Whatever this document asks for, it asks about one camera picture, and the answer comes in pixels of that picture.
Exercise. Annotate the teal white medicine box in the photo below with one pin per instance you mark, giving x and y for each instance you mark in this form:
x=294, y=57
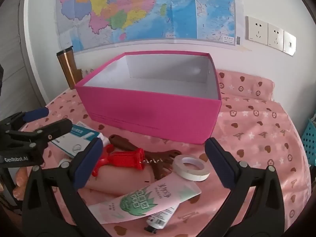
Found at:
x=81, y=135

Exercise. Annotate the white tube black cap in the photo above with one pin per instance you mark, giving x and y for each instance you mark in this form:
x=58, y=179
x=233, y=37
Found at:
x=160, y=218

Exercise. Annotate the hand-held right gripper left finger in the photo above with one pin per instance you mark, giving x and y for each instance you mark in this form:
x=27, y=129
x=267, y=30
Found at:
x=87, y=165

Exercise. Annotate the person's left hand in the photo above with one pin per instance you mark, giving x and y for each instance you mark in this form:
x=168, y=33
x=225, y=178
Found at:
x=20, y=184

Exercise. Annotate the pink cardboard box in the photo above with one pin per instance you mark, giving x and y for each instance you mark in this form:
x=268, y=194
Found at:
x=148, y=113

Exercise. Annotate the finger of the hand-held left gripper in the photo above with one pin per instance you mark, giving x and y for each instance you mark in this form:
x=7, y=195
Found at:
x=37, y=113
x=56, y=127

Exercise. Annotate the pink printed blanket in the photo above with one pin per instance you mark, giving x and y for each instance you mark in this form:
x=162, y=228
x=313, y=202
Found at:
x=259, y=133

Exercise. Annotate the white wall socket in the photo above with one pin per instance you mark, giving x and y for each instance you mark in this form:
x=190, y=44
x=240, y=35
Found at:
x=275, y=37
x=258, y=30

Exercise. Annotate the clear aloe gel tube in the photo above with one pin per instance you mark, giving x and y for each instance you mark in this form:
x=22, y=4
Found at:
x=138, y=202

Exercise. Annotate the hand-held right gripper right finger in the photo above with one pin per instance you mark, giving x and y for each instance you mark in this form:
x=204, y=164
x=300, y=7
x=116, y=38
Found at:
x=219, y=164

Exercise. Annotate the brown wooden back scratcher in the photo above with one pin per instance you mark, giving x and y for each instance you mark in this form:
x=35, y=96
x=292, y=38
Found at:
x=123, y=144

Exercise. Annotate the copper travel tumbler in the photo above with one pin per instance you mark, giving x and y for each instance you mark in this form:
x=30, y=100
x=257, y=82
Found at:
x=68, y=66

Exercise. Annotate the flesh coloured plastic object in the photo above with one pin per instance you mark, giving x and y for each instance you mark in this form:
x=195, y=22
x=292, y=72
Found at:
x=118, y=180

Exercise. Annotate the grey wardrobe door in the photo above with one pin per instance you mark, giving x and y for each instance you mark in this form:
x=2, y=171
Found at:
x=14, y=42

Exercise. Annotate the white tape roll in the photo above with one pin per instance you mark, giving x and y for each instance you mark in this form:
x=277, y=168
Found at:
x=190, y=174

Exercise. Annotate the red corkscrew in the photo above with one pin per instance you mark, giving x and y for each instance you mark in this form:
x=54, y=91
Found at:
x=123, y=159

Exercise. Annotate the white wall switch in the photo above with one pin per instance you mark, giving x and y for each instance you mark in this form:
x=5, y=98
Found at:
x=289, y=43

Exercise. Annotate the colourful wall map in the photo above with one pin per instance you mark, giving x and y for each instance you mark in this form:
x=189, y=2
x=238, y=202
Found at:
x=123, y=9

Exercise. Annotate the blue perforated plastic basket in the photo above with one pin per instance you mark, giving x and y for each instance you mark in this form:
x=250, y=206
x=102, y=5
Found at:
x=309, y=140

